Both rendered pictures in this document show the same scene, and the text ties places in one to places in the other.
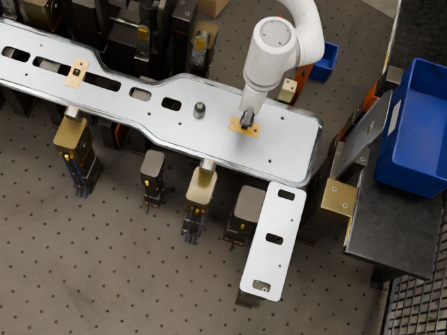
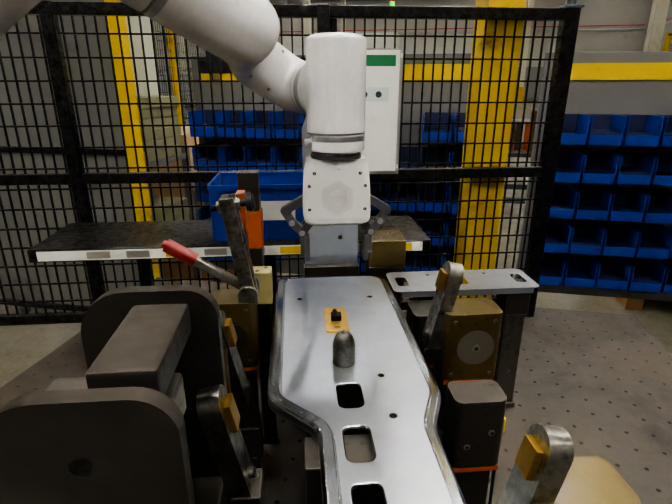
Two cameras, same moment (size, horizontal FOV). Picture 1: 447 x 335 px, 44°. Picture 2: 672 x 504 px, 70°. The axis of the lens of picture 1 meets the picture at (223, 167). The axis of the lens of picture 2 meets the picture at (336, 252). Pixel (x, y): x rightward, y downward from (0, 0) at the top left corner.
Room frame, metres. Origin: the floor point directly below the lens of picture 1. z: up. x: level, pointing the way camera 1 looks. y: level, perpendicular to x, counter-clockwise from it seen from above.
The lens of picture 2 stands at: (0.70, 0.69, 1.38)
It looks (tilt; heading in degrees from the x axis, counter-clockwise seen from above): 19 degrees down; 264
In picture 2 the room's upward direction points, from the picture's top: straight up
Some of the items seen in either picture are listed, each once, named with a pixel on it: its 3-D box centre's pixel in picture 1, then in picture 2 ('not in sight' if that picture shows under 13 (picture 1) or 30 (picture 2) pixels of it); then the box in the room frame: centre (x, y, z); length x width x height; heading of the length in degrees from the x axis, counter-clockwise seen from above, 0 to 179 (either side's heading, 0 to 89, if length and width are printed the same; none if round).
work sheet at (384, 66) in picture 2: not in sight; (356, 113); (0.51, -0.57, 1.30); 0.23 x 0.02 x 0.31; 179
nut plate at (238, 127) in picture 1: (245, 126); (336, 317); (0.62, -0.02, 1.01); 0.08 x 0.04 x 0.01; 88
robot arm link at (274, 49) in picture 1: (271, 50); (334, 84); (0.63, -0.03, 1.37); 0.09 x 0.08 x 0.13; 122
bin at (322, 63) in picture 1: (316, 60); not in sight; (1.06, -0.20, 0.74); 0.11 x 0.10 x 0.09; 89
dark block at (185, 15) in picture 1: (182, 51); not in sight; (0.84, 0.21, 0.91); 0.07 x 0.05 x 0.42; 179
